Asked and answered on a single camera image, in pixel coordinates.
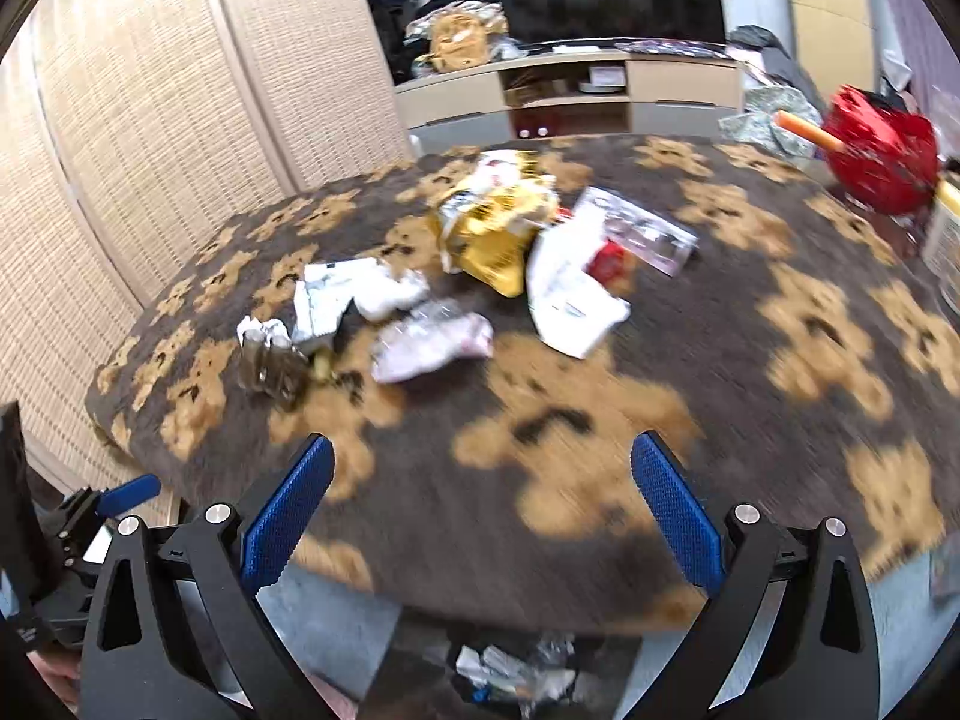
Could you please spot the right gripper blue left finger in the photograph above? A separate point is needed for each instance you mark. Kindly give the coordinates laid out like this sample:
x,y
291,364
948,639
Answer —
x,y
277,510

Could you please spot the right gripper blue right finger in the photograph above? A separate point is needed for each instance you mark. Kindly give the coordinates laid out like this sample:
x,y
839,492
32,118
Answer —
x,y
692,536

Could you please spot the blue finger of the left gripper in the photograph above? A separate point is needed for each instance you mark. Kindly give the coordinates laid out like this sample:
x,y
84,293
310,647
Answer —
x,y
116,502

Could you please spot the white silver foil wrapper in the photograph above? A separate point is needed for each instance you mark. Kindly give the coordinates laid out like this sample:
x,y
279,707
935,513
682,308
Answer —
x,y
327,290

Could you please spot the yellow snack wrapper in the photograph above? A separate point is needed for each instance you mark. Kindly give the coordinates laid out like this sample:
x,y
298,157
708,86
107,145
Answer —
x,y
487,221

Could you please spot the dark metal trash bin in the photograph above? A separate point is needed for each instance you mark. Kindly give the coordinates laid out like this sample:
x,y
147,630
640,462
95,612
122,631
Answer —
x,y
437,668

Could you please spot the person's left hand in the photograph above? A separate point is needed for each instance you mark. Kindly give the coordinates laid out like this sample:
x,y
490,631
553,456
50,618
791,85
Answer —
x,y
61,671

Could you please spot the gold foil wrapper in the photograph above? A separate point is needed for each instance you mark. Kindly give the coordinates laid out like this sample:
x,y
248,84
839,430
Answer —
x,y
270,363

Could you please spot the white crumpled paper bag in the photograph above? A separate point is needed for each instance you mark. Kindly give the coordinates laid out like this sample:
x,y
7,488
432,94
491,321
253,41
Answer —
x,y
572,312

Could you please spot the red snack package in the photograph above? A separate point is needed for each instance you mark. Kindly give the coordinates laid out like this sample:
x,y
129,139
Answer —
x,y
609,263

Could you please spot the pinkish crumpled wrapper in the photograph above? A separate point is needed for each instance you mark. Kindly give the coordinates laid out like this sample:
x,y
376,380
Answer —
x,y
430,336

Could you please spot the brown bear pattern blanket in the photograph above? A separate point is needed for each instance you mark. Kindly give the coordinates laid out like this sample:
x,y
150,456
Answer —
x,y
795,362

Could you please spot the clear plastic package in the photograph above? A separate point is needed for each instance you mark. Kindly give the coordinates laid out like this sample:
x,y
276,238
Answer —
x,y
652,238

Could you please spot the patterned grey cloth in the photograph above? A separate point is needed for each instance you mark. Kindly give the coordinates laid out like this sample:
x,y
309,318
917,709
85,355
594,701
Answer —
x,y
756,124

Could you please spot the orange stick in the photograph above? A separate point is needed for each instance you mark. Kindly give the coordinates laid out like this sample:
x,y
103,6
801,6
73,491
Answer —
x,y
810,132

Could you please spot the red plastic basket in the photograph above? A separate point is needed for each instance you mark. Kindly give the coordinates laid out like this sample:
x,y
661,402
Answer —
x,y
889,160

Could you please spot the woven beige screen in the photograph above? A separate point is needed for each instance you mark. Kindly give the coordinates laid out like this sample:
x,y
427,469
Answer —
x,y
132,130

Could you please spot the beige tv cabinet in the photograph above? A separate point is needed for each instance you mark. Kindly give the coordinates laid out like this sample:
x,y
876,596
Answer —
x,y
584,92

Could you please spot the yellow bag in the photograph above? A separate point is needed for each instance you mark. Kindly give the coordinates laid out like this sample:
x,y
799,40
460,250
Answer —
x,y
458,41

